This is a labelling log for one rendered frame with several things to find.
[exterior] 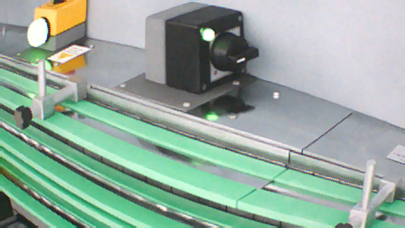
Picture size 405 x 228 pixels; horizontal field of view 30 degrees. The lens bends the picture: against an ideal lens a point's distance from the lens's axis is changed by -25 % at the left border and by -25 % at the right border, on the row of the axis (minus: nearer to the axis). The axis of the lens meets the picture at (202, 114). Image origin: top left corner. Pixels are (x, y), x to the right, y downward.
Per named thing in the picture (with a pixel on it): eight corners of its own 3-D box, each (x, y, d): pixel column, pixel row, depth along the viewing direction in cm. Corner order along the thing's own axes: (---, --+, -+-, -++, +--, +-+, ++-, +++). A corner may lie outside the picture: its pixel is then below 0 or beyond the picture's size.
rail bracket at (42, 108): (74, 91, 109) (12, 125, 100) (74, 38, 106) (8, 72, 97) (92, 99, 107) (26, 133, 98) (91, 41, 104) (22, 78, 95)
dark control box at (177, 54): (194, 58, 112) (144, 80, 106) (193, -1, 108) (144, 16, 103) (251, 73, 107) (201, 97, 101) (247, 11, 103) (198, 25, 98)
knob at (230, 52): (237, 64, 105) (261, 71, 102) (210, 75, 101) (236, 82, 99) (235, 27, 103) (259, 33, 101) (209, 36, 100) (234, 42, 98)
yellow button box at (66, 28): (62, 32, 128) (32, 47, 123) (65, -9, 125) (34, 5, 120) (88, 36, 124) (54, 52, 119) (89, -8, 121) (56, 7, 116)
